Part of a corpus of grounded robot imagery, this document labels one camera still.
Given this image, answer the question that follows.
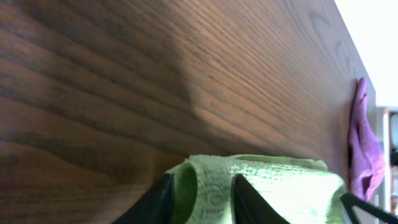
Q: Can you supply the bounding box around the light green cloth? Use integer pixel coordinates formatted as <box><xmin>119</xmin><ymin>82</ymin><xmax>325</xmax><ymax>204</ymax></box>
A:
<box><xmin>168</xmin><ymin>154</ymin><xmax>346</xmax><ymax>223</ymax></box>

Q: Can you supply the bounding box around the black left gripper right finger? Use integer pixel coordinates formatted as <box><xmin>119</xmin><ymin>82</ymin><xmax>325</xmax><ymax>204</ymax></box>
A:
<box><xmin>231</xmin><ymin>174</ymin><xmax>289</xmax><ymax>224</ymax></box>

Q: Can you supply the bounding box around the purple crumpled cloth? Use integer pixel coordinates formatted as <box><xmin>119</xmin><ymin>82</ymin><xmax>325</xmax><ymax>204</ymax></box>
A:
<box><xmin>348</xmin><ymin>78</ymin><xmax>386</xmax><ymax>201</ymax></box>

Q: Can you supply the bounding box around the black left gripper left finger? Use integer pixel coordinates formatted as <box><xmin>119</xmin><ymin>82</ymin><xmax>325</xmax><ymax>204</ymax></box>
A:
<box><xmin>113</xmin><ymin>174</ymin><xmax>175</xmax><ymax>224</ymax></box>

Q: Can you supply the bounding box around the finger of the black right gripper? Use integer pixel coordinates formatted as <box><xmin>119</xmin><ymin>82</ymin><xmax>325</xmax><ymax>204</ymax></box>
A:
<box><xmin>340</xmin><ymin>193</ymin><xmax>397</xmax><ymax>224</ymax></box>

